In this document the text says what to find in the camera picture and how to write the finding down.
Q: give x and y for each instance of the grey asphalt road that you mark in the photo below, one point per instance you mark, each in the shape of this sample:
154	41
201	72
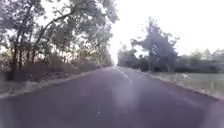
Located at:
100	103

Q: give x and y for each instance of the dirt verge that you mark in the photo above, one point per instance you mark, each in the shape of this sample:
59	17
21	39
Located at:
23	86

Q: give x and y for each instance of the row of trees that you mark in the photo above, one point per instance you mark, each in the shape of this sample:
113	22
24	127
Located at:
60	36
160	50

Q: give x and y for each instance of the grass field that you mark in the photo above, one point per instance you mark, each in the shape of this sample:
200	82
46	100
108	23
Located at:
196	81

